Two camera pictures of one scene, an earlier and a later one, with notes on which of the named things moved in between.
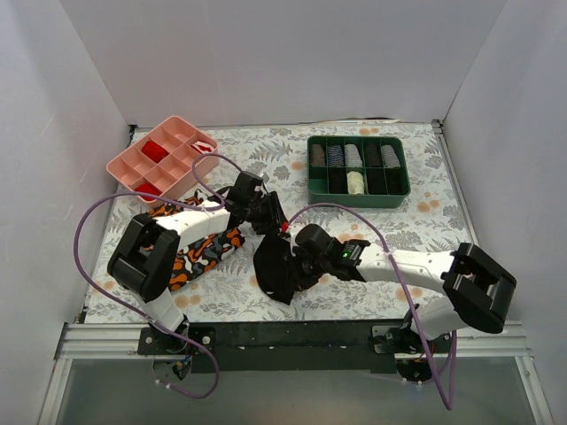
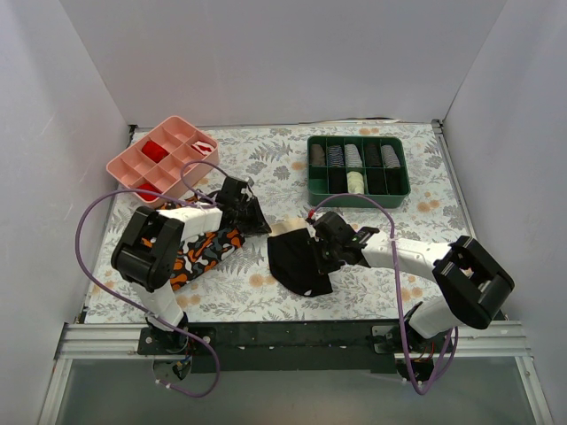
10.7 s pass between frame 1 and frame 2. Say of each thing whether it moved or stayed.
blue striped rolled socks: stayed
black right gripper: moved
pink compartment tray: stayed
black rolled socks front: stayed
